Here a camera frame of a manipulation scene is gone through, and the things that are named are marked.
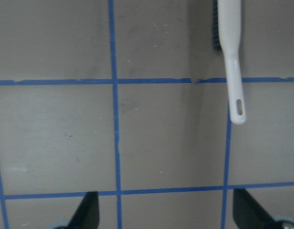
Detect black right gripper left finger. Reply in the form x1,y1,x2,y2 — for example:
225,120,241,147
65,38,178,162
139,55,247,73
68,191,100,229

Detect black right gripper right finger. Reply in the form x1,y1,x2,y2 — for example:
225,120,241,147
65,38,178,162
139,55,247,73
233,188,280,229

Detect white hand brush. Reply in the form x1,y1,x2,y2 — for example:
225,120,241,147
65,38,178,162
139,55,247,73
213,0,246,125

